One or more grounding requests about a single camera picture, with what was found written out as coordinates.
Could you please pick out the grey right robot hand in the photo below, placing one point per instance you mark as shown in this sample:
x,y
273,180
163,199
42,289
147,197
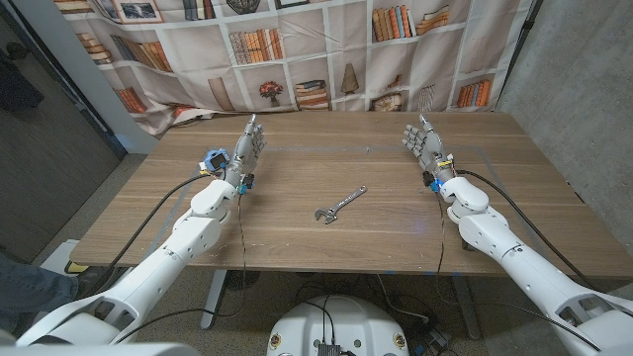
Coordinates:
x,y
429,148

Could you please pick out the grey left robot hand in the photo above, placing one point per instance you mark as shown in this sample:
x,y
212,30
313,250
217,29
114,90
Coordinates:
x,y
242,155

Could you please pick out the small blue toy camera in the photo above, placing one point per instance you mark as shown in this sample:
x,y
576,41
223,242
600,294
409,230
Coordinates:
x,y
216,160

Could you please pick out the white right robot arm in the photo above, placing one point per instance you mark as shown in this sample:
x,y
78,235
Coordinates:
x,y
494,232

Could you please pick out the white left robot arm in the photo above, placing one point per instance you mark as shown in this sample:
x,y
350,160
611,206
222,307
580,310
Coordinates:
x,y
193,232

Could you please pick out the silver adjustable wrench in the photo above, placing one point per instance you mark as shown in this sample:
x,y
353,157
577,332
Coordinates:
x,y
341,203

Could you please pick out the bookshelf print fabric backdrop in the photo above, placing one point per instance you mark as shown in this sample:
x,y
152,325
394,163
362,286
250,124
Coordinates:
x,y
316,74

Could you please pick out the white table leg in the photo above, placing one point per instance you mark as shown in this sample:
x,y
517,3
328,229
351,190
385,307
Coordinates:
x,y
215,296

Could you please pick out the black backdrop stand pole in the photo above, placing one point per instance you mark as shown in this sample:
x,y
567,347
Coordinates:
x,y
524,39

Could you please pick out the grey table leg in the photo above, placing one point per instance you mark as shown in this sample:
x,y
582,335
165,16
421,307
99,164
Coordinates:
x,y
467,306

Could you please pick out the grey power strip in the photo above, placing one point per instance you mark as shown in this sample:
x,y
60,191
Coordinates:
x,y
437,338

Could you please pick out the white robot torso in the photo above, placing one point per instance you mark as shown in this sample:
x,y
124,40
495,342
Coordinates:
x,y
341,326

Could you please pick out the person leg in jeans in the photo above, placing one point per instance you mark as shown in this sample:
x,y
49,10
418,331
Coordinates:
x,y
29,292

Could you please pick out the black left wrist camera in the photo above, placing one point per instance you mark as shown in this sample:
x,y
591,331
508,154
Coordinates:
x,y
248,180

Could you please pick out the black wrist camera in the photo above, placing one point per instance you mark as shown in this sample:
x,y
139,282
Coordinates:
x,y
248,180
427,179

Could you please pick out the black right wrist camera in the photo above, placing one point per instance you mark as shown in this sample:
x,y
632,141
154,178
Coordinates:
x,y
427,179

